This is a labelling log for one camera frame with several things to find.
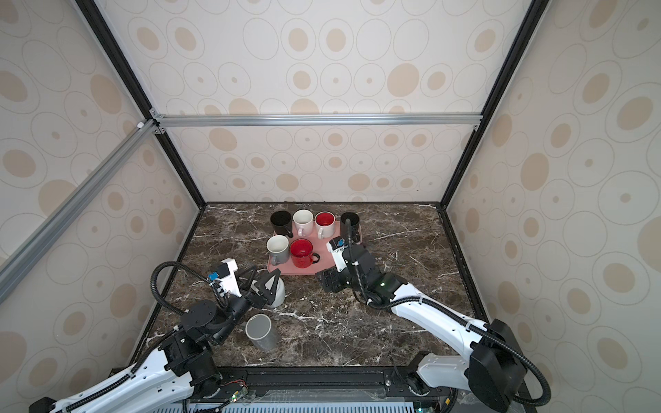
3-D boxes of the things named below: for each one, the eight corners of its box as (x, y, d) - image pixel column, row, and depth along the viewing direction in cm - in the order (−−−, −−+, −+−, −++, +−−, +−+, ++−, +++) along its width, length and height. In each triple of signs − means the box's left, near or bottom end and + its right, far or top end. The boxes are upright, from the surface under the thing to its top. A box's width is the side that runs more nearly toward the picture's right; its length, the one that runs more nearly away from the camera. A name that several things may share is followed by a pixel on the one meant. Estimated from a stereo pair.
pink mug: (294, 246, 108) (290, 229, 99) (296, 226, 114) (293, 209, 106) (313, 246, 108) (311, 229, 99) (314, 226, 114) (313, 209, 106)
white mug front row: (319, 243, 108) (318, 231, 102) (314, 225, 115) (313, 212, 108) (338, 240, 110) (338, 227, 103) (333, 222, 116) (332, 209, 109)
